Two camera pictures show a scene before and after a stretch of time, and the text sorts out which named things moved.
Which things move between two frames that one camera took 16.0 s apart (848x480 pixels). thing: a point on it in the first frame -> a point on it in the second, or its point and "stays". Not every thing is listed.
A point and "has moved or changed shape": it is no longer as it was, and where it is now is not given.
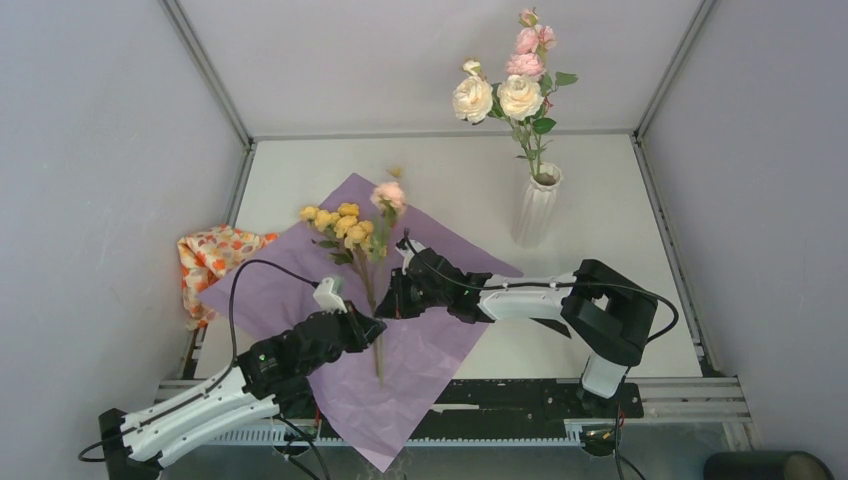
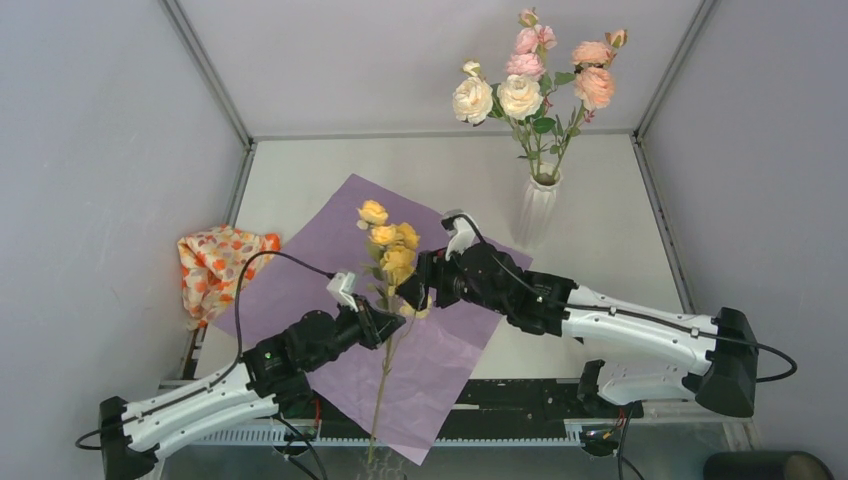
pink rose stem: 532,40 stays
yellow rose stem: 349,235 -> 392,258
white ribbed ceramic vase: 537,205 stays
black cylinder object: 765,465 stays
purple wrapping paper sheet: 379,393 has moved or changed shape
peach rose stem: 388,204 -> 594,82
